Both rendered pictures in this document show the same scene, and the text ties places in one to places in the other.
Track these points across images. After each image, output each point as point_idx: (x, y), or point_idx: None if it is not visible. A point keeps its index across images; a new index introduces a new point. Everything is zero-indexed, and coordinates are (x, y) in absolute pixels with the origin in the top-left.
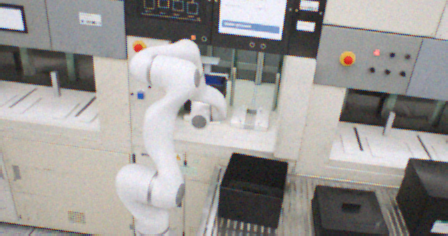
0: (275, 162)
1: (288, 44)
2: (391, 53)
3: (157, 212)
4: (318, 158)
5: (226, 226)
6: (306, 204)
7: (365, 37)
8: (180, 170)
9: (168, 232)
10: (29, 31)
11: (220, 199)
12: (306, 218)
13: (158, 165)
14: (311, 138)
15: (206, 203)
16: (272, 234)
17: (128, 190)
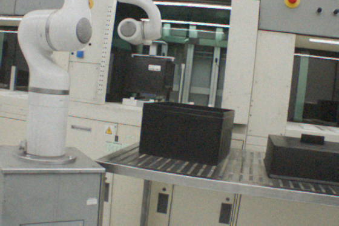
0: (219, 111)
1: None
2: None
3: (55, 66)
4: (273, 128)
5: (148, 157)
6: (257, 160)
7: None
8: (110, 148)
9: (64, 100)
10: None
11: (143, 122)
12: (256, 165)
13: None
14: (263, 99)
15: (128, 146)
16: (208, 167)
17: (29, 23)
